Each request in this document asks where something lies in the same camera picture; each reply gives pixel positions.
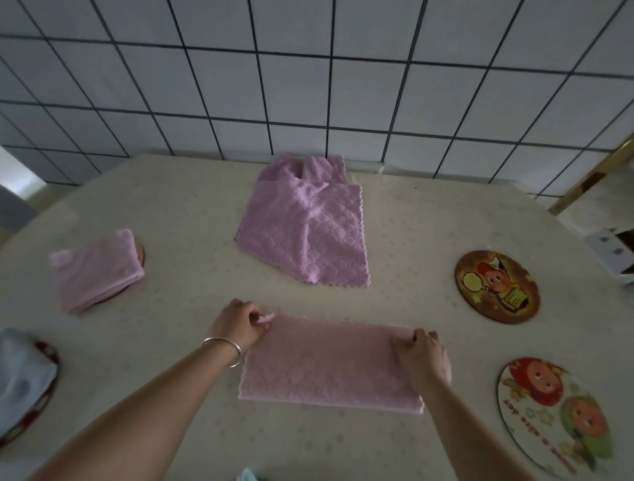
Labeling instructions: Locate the person's left hand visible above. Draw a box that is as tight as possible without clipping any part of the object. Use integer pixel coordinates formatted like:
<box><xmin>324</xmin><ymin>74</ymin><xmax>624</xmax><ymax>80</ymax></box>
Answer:
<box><xmin>207</xmin><ymin>299</ymin><xmax>276</xmax><ymax>355</ymax></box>

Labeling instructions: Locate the person's left forearm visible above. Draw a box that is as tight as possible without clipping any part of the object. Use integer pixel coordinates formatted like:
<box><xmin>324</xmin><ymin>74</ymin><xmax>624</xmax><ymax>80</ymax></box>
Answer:
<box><xmin>29</xmin><ymin>342</ymin><xmax>244</xmax><ymax>481</ymax></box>

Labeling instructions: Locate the red bordered round coaster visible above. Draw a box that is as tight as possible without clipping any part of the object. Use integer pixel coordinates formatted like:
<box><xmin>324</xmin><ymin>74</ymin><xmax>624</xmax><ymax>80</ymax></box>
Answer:
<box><xmin>0</xmin><ymin>340</ymin><xmax>61</xmax><ymax>447</ymax></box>

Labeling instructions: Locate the person's right hand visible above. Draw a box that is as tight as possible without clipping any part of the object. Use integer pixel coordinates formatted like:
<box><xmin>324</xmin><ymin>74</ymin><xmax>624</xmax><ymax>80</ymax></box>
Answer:
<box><xmin>391</xmin><ymin>328</ymin><xmax>452</xmax><ymax>395</ymax></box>

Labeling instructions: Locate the two faces round coaster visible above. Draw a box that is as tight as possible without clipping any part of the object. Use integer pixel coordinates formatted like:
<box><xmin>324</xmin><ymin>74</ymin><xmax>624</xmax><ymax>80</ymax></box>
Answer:
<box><xmin>497</xmin><ymin>357</ymin><xmax>615</xmax><ymax>476</ymax></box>

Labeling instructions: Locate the golden door frame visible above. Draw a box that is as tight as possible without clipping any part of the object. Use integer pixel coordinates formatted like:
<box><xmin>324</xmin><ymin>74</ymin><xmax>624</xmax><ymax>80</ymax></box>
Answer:
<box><xmin>548</xmin><ymin>133</ymin><xmax>634</xmax><ymax>217</ymax></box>

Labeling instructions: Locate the dark brown round coaster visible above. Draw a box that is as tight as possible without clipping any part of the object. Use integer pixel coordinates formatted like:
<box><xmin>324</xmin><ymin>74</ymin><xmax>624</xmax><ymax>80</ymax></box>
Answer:
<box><xmin>454</xmin><ymin>250</ymin><xmax>542</xmax><ymax>326</ymax></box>

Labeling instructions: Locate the person's right forearm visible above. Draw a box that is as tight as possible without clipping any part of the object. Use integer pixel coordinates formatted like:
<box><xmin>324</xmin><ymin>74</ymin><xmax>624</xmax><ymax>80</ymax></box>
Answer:
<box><xmin>421</xmin><ymin>381</ymin><xmax>541</xmax><ymax>481</ymax></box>

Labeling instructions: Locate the silver bangle bracelet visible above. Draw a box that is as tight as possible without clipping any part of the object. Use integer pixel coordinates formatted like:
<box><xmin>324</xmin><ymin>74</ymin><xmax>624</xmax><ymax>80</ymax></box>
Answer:
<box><xmin>201</xmin><ymin>336</ymin><xmax>244</xmax><ymax>369</ymax></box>

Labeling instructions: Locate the white wooden chair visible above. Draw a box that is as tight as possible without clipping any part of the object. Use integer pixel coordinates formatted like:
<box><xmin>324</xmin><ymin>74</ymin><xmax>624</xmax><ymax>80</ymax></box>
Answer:
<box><xmin>0</xmin><ymin>146</ymin><xmax>48</xmax><ymax>231</ymax></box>

